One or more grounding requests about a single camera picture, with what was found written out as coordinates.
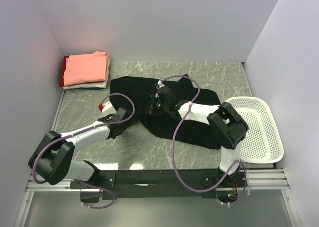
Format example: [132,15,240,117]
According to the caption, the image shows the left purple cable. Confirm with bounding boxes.
[32,93,118,209]

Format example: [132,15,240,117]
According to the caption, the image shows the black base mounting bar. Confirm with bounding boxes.
[70,169,247,203]

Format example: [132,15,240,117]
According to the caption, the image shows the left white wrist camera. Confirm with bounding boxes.
[98,101,116,116]

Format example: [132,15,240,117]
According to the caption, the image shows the white perforated plastic basket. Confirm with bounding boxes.
[227,96,284,164]

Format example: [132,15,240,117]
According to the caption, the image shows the pink folded t shirt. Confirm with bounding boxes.
[64,51,108,86]

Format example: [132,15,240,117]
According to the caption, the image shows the red folded t shirt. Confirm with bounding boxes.
[59,56,69,87]

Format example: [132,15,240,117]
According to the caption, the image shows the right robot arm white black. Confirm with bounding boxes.
[147,86,249,187]

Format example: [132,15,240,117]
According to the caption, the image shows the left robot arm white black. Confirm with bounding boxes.
[28,107,133,188]

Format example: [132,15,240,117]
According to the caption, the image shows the aluminium rail frame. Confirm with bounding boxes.
[13,91,300,227]

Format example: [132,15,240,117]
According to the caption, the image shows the purple cable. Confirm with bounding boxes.
[32,93,118,209]
[159,75,249,206]

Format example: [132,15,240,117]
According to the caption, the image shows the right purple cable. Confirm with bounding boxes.
[159,75,249,206]

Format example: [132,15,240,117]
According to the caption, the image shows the black t shirt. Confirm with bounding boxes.
[110,76,220,149]

